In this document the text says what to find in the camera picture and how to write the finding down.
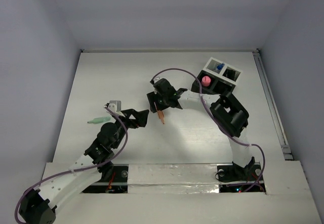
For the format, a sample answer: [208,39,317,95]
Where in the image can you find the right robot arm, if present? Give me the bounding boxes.
[147,78,255,180]

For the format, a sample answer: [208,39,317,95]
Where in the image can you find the orange translucent highlighter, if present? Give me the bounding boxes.
[157,110,165,124]

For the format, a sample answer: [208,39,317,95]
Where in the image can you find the white organizer box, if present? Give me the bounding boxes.
[202,57,242,86]

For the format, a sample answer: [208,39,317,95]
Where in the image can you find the blue cap black highlighter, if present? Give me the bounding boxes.
[217,63,225,71]

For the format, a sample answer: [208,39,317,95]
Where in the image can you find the pink cap black highlighter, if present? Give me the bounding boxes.
[201,76,211,87]

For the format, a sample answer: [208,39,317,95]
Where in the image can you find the green translucent highlighter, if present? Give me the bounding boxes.
[87,116,111,124]

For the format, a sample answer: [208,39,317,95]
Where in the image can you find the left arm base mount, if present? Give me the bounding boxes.
[82,164,129,194]

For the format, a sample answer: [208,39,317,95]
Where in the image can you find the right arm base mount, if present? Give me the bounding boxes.
[215,157,266,193]

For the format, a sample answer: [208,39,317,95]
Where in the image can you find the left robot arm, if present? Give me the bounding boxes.
[14,109,149,223]

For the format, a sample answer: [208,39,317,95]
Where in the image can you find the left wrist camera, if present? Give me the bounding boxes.
[104,100,122,114]

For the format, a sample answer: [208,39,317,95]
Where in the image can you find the black slotted organizer box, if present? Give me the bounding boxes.
[197,70,235,95]

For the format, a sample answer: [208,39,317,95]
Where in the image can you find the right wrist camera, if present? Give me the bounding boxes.
[150,77,164,89]

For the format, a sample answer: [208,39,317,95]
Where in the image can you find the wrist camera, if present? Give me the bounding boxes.
[104,100,122,114]
[150,77,164,89]

